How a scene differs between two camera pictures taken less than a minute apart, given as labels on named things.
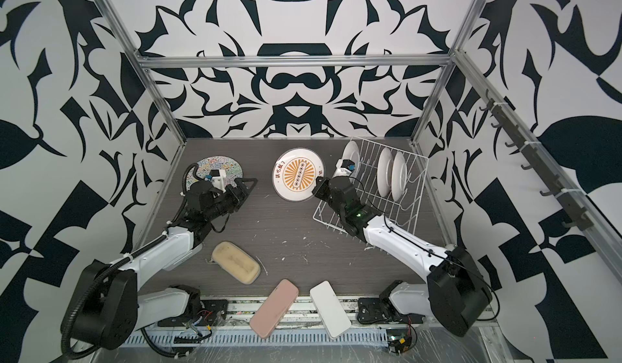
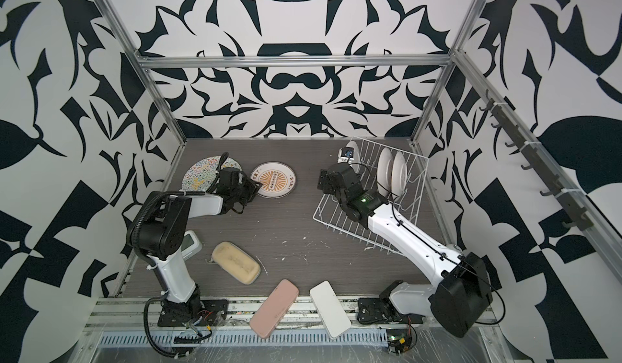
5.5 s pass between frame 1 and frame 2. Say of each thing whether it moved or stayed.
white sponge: stayed
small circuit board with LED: stayed
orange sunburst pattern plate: moved
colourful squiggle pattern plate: stayed
